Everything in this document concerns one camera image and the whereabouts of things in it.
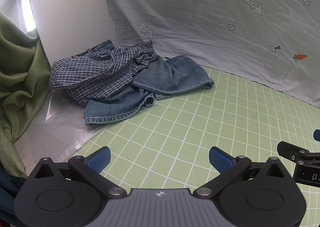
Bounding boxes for blue plaid shirt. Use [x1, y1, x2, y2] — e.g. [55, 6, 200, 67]
[49, 40, 157, 106]

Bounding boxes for clear plastic zipper bag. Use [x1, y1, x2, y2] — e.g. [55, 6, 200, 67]
[14, 90, 103, 174]

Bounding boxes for grey carrot print sheet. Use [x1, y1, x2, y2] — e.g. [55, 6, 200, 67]
[15, 0, 320, 109]

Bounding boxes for green fabric drape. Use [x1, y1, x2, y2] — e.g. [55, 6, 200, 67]
[1, 14, 50, 178]

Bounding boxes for green grid cutting mat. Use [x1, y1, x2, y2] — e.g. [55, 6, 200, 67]
[75, 65, 320, 227]

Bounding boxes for blue denim jeans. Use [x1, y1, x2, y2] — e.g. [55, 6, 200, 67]
[84, 55, 214, 124]

